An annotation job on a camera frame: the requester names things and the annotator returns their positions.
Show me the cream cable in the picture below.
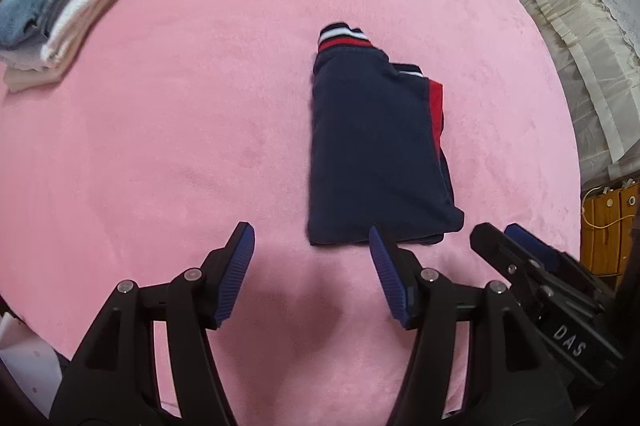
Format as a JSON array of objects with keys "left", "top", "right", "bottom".
[{"left": 580, "top": 186, "right": 638, "bottom": 232}]

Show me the wooden box with cable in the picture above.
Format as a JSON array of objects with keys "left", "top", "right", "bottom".
[{"left": 580, "top": 179, "right": 640, "bottom": 277}]

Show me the folded beige garment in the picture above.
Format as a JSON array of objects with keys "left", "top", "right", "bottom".
[{"left": 0, "top": 49, "right": 68, "bottom": 93}]

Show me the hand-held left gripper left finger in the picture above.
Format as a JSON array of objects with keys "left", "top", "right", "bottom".
[{"left": 50, "top": 221, "right": 257, "bottom": 426}]

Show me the pink bed blanket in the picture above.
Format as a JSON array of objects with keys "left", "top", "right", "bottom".
[{"left": 0, "top": 0, "right": 583, "bottom": 424}]

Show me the folded white fluffy garment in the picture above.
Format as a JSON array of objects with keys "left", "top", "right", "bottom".
[{"left": 41, "top": 0, "right": 132, "bottom": 70}]

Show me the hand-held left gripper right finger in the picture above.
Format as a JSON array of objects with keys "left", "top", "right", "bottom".
[{"left": 368, "top": 226, "right": 576, "bottom": 426}]

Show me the cream lace pillow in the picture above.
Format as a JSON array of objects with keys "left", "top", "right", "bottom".
[{"left": 492, "top": 0, "right": 640, "bottom": 179}]

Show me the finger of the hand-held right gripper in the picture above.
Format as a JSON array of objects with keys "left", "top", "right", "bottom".
[
  {"left": 470, "top": 223, "right": 551, "bottom": 313},
  {"left": 504, "top": 223, "right": 587, "bottom": 278}
]

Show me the navy and red varsity jacket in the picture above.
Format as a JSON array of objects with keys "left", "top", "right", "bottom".
[{"left": 306, "top": 22, "right": 466, "bottom": 247}]

